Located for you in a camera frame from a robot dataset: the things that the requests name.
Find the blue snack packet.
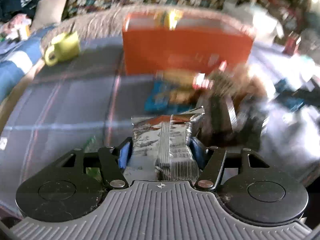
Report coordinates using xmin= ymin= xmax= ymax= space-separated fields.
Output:
xmin=144 ymin=80 xmax=201 ymax=114

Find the silver grey snack packet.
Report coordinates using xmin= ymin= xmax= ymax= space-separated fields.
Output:
xmin=124 ymin=107 xmax=205 ymax=182

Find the blue striped cloth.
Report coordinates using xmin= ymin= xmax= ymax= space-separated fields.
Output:
xmin=1 ymin=26 xmax=54 ymax=101

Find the yellow snack bag in box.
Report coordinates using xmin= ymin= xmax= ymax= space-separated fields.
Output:
xmin=153 ymin=9 xmax=183 ymax=30

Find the orange cardboard box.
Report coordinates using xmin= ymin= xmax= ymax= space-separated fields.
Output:
xmin=122 ymin=11 xmax=254 ymax=75

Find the plaid grey tablecloth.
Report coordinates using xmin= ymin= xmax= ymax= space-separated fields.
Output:
xmin=1 ymin=37 xmax=319 ymax=217

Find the beige cushion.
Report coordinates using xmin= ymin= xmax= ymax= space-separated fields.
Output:
xmin=30 ymin=0 xmax=67 ymax=32

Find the quilted pink sofa cover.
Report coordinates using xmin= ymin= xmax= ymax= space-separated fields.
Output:
xmin=41 ymin=4 xmax=256 ymax=52

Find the yellow-green mug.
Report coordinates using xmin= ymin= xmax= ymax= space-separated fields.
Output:
xmin=44 ymin=31 xmax=80 ymax=67

